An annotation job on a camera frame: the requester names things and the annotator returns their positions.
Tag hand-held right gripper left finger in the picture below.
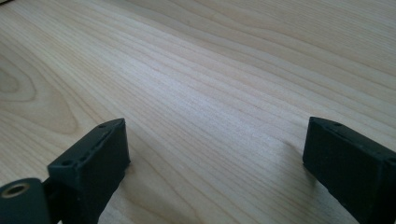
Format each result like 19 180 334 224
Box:
47 118 132 224

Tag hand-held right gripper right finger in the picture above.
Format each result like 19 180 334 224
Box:
302 116 396 224

